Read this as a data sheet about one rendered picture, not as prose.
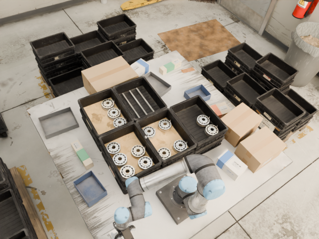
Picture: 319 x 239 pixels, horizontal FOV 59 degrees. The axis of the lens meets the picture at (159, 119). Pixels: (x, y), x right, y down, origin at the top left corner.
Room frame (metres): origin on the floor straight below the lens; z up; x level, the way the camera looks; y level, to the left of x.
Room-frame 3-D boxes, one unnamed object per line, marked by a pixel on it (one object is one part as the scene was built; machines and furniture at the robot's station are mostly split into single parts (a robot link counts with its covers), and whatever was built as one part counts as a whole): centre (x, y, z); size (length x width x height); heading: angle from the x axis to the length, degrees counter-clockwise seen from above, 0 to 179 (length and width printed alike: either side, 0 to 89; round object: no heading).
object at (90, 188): (0.78, 0.42, 0.74); 0.20 x 0.15 x 0.07; 46
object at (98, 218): (1.33, 0.01, 0.35); 1.60 x 1.60 x 0.70; 40
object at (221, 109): (1.64, -0.52, 0.74); 0.16 x 0.12 x 0.07; 118
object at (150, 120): (1.20, -0.06, 0.87); 0.40 x 0.30 x 0.11; 37
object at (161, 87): (1.86, 0.09, 0.73); 0.27 x 0.20 x 0.05; 54
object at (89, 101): (1.34, 0.42, 0.87); 0.40 x 0.30 x 0.11; 37
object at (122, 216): (0.47, 0.12, 1.18); 0.09 x 0.08 x 0.11; 115
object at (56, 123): (1.31, 0.81, 0.73); 0.27 x 0.20 x 0.05; 126
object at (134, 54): (2.64, 0.40, 0.31); 0.40 x 0.30 x 0.34; 130
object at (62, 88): (2.12, 1.01, 0.26); 0.40 x 0.30 x 0.23; 130
